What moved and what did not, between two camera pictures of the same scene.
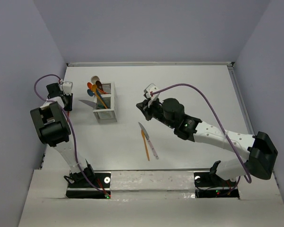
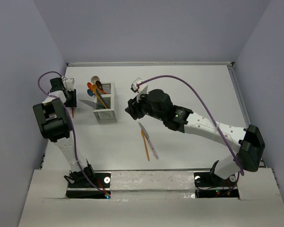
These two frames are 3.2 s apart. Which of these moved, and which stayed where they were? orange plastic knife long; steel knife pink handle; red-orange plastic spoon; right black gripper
Moved: right black gripper
Stayed: orange plastic knife long; steel knife pink handle; red-orange plastic spoon
